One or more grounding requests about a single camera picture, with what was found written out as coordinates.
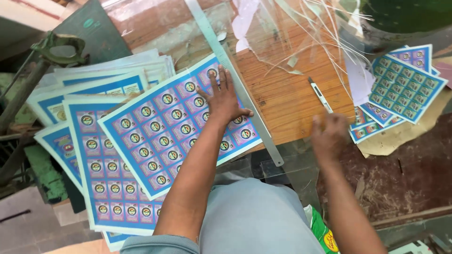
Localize green snack bag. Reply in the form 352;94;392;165
303;204;340;254

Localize person's left hand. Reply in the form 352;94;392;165
196;64;254;126

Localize white paper piece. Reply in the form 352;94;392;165
343;53;375;107

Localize white utility knife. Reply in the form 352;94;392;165
307;76;335;114

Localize dark green basin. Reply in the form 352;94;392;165
359;0;452;35

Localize clear plastic film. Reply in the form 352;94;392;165
226;0;371;76

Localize person's grey shirt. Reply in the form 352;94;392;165
119;177;326;254

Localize brown paper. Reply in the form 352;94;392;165
356;87;452;158

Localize pile of trimmed sticker pieces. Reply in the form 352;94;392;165
349;44;442;145

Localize teal grid sticker sheet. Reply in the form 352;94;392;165
368;54;448;125

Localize green metal lever handle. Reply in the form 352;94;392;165
0;31;89;135

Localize stack of printed sheets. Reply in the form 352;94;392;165
28;49;176;252

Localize wooden cutting board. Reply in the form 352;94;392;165
105;0;356;153

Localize person's right hand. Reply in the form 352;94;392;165
310;112;350;168

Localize blue purple sticker sheet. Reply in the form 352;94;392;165
97;53;264;201

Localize heap of thin paper strips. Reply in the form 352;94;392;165
274;0;375;103

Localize green metal machine base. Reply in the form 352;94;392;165
23;144;69;204

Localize long steel ruler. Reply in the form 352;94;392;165
185;0;285;167

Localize dark green cutting mat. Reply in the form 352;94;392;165
52;0;133;67

